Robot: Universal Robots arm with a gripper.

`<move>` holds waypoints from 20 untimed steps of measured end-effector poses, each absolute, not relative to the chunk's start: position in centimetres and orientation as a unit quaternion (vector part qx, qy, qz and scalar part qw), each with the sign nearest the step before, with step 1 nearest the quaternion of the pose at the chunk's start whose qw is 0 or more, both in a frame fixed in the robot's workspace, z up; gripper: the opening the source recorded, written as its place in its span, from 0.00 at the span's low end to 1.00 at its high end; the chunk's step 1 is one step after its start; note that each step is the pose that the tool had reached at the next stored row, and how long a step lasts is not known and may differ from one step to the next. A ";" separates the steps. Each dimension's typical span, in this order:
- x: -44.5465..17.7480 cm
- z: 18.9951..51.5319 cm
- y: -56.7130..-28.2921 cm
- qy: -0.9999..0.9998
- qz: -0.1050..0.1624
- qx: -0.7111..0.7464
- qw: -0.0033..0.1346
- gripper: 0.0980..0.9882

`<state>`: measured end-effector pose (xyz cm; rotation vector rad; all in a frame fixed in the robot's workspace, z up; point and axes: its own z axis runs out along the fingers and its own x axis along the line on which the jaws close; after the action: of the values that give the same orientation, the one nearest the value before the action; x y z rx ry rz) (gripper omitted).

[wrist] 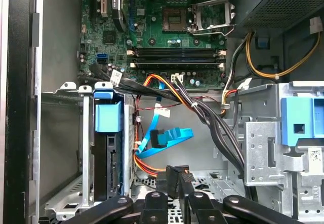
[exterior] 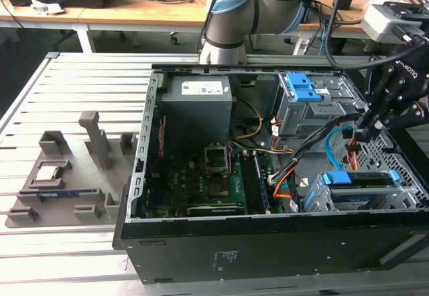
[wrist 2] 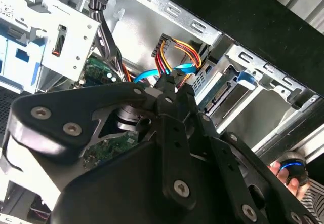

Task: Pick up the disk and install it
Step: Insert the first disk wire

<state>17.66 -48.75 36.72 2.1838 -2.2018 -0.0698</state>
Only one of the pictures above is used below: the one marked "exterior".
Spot black graphics card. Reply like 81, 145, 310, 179
186, 204, 247, 216

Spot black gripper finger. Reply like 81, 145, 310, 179
374, 100, 429, 133
355, 64, 406, 143

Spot wooden desk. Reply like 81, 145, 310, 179
0, 0, 429, 54

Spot grey power supply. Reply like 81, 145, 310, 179
157, 75, 237, 146

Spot yellow wire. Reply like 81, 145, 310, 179
233, 98, 264, 140

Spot green motherboard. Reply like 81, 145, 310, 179
145, 141, 272, 218

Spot black cable bundle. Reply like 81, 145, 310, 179
267, 111, 368, 190

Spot hard disk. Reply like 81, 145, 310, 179
303, 170, 402, 210

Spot silver CPU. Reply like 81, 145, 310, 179
36, 167, 63, 181

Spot CPU socket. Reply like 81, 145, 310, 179
206, 174, 232, 198

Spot metal socket cover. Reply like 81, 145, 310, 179
203, 143, 232, 175

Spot grey metal drive cage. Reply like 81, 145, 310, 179
273, 71, 366, 139

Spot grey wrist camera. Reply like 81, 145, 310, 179
361, 3, 426, 44

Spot blue RAM stick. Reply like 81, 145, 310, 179
19, 190, 101, 200
253, 153, 271, 212

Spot orange red power wires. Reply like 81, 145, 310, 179
345, 137, 361, 171

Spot crumpled white paper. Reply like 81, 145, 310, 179
29, 0, 64, 15

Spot black camera cable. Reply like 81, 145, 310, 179
323, 0, 429, 71

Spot grey parts rack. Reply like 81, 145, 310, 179
5, 110, 138, 230

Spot blue drive latch bracket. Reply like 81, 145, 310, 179
286, 71, 321, 104

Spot black PC case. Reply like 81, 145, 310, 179
112, 54, 429, 285

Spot orange wire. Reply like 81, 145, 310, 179
273, 167, 298, 199

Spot grey metal disk bay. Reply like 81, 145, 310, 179
300, 170, 420, 213

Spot blue wire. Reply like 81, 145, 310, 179
326, 129, 349, 171

